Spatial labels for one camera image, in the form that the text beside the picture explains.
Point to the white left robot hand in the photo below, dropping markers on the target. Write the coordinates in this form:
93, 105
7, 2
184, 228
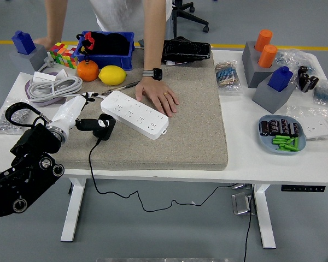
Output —
68, 112

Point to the person's right hand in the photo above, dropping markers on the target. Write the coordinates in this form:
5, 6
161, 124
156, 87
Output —
43, 42

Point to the person's left hand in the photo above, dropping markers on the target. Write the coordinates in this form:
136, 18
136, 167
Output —
158, 94

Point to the white power strip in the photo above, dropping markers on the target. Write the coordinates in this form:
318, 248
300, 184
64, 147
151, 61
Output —
136, 116

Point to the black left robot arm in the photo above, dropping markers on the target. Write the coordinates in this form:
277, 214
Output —
24, 180

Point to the person's left forearm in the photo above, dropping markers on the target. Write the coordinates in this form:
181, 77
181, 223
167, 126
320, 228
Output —
154, 35

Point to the person's right forearm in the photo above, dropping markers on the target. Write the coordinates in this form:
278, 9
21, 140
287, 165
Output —
56, 19

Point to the black smartwatch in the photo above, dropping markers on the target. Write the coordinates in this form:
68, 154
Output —
156, 73

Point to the blue bottle-shaped block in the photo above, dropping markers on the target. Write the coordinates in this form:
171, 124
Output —
280, 78
23, 43

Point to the colourful cube puzzle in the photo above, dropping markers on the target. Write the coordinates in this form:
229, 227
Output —
61, 54

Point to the purple pad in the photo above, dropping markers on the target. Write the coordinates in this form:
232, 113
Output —
45, 102

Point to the black pen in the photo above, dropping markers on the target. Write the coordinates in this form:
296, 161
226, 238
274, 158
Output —
125, 86

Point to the small white box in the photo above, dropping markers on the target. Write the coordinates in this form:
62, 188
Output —
43, 77

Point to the white paper label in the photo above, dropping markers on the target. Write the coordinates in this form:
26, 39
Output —
176, 63

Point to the white card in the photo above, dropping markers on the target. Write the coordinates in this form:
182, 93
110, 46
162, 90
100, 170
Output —
61, 74

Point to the orange fruit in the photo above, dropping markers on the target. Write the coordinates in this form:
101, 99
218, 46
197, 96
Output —
88, 71

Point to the grey-brown mat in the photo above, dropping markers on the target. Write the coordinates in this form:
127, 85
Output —
166, 142

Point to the yellow lemon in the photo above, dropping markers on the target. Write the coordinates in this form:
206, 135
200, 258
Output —
112, 75

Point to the black plastic tray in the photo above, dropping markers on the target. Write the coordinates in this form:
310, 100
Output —
188, 49

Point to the blue plastic bin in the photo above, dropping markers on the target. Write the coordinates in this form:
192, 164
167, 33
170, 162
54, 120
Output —
109, 60

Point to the bag of silver screws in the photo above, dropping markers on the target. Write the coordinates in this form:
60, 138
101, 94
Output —
0, 124

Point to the black office chair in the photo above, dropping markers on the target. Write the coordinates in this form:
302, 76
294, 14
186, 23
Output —
186, 13

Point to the white table leg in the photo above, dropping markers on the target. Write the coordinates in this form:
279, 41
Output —
263, 215
73, 207

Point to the grey two-hole block holder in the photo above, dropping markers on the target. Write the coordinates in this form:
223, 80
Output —
250, 65

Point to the dark capacitor with print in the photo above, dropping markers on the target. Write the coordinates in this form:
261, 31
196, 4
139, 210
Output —
264, 128
274, 127
283, 127
293, 129

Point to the orange cylinder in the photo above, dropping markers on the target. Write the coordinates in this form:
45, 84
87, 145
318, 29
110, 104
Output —
263, 39
267, 56

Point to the blue-grey plate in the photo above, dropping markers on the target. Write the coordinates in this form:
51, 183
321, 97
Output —
266, 143

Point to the green cylinder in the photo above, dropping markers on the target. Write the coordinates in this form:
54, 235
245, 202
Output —
296, 143
281, 137
279, 141
290, 142
281, 149
289, 147

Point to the silver metal pedal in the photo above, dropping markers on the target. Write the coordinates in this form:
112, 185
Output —
242, 203

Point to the clear plastic bag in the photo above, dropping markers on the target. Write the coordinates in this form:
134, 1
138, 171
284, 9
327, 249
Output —
292, 58

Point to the clear socket bag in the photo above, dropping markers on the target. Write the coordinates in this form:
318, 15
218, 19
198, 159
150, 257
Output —
303, 112

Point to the bag of blue resistors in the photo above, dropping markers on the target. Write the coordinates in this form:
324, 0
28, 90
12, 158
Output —
326, 92

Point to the black table control panel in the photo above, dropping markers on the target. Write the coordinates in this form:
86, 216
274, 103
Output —
303, 188

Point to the white wall socket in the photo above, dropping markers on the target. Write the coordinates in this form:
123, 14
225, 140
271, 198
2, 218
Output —
318, 128

